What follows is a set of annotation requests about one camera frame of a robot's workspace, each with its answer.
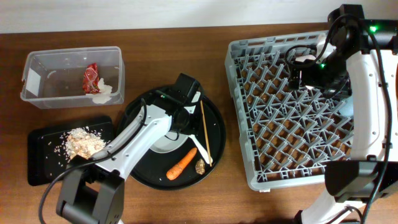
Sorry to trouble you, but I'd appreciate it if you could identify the grey plate with food scraps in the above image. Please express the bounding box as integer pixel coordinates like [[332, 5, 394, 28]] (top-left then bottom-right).
[[150, 133, 188, 154]]

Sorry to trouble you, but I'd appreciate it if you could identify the wooden chopstick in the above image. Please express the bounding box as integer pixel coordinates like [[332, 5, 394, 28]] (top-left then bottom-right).
[[200, 100, 213, 167]]

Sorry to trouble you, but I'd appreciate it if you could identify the pink saucer bowl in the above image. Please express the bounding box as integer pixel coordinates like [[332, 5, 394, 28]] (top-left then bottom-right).
[[295, 55, 316, 62]]

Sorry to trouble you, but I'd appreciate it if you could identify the white plastic fork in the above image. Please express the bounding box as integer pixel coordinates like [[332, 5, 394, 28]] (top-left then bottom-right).
[[188, 134, 213, 166]]

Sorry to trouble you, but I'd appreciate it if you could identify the brown walnut shell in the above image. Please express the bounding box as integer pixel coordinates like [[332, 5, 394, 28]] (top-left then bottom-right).
[[195, 159, 206, 175]]

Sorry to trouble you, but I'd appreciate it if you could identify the orange carrot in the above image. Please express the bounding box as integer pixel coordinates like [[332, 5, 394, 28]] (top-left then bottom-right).
[[166, 147, 197, 180]]

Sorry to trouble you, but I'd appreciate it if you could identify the red snack wrapper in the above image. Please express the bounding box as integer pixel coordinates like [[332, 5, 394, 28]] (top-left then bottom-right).
[[83, 63, 100, 94]]

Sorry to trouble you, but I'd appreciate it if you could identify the blue plastic cup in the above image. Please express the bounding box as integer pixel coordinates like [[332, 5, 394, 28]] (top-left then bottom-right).
[[338, 96, 354, 118]]

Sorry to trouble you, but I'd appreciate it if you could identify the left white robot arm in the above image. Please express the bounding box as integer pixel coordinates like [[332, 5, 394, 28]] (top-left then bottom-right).
[[56, 91, 201, 223]]

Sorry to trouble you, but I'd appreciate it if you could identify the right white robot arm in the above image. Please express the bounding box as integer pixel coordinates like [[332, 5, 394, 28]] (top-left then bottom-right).
[[289, 14, 397, 223]]

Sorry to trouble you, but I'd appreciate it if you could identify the grey dishwasher rack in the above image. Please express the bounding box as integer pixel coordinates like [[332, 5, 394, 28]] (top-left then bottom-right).
[[224, 31, 353, 192]]

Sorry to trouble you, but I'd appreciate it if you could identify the clear plastic waste bin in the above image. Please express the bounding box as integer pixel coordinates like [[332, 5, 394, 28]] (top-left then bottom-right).
[[20, 46, 125, 109]]

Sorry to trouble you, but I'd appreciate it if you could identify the round black serving tray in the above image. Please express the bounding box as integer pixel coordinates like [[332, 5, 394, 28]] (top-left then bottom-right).
[[130, 96, 226, 190]]

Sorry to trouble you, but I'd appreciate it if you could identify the white crumpled tissue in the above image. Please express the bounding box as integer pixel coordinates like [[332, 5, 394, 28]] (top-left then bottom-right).
[[92, 78, 113, 105]]

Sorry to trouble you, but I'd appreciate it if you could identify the pile of food scraps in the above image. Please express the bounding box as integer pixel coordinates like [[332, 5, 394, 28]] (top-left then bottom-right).
[[53, 126, 111, 162]]

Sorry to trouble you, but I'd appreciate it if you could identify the black rectangular tray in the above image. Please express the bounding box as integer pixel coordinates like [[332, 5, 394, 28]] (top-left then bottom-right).
[[27, 116, 114, 186]]

